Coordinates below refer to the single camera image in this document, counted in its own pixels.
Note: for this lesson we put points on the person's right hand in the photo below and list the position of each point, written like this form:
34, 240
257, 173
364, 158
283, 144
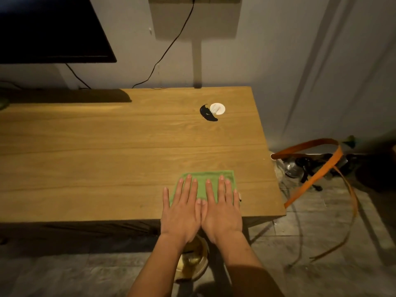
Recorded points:
222, 218

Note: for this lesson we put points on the person's left hand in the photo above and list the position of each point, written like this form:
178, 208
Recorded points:
181, 219

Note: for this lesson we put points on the light green cloth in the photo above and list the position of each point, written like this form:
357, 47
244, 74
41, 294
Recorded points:
202, 182

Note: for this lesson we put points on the person's right forearm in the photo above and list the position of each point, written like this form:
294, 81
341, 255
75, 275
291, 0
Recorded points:
247, 269

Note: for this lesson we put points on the person's left forearm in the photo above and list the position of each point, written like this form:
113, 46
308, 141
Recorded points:
154, 269

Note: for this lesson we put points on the clear round bin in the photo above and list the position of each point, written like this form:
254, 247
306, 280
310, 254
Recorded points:
193, 259

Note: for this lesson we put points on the silver metal kettle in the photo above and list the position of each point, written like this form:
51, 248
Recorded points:
292, 170

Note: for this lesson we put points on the black curved patch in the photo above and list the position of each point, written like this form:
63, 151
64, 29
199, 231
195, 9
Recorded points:
205, 114

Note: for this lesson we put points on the white round disc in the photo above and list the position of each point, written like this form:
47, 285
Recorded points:
217, 108

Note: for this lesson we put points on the wooden table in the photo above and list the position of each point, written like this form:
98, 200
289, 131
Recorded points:
92, 151

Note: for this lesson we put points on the black television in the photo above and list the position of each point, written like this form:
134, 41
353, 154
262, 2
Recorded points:
52, 27

